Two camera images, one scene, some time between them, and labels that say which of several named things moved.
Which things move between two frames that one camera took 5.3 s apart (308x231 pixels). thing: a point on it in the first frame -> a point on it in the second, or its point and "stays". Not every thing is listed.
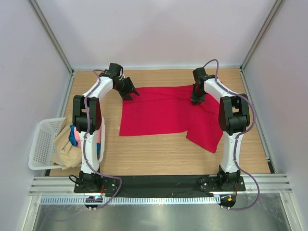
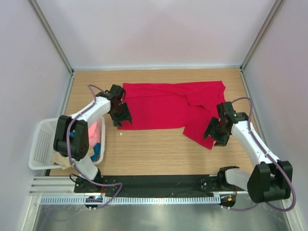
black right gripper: (197, 96) -> (218, 132)
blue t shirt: (73, 139) stays
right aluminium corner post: (275, 10) stays
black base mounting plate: (159, 186) stays
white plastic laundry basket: (42, 148) stays
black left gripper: (126, 87) -> (121, 115)
